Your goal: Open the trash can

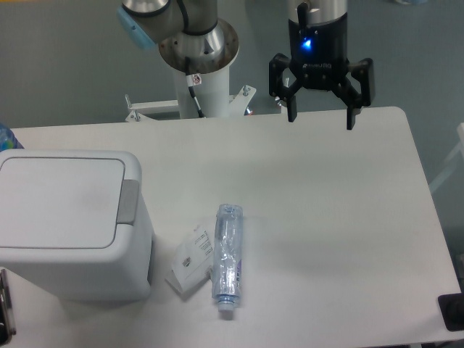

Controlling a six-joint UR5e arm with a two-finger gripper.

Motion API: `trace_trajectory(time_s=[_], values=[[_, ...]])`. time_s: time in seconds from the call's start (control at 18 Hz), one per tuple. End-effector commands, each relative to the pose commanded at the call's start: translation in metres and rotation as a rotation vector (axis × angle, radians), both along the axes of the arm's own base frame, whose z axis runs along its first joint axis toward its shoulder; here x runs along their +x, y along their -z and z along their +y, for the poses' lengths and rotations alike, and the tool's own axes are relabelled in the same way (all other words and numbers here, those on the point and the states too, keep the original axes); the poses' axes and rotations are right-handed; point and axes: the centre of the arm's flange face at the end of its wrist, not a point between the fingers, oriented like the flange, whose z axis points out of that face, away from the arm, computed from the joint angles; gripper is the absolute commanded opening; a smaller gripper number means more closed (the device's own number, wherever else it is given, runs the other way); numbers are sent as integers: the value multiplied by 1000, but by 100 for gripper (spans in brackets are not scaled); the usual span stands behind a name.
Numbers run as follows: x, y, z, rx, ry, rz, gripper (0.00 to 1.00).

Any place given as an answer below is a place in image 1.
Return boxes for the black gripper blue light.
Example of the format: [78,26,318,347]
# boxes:
[268,13,374,131]

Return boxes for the white push-lid trash can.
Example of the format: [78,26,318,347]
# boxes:
[1,149,154,301]

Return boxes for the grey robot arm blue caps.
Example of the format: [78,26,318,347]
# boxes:
[117,1,375,129]

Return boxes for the crushed clear plastic bottle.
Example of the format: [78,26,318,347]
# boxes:
[211,204,244,314]

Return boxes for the white paper packet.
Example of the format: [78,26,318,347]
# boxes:
[165,225,214,302]

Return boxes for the black clamp table corner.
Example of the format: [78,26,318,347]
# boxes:
[438,293,463,332]

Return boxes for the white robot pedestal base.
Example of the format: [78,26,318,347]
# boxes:
[125,66,257,122]

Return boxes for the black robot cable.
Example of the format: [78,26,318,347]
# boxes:
[183,56,207,120]

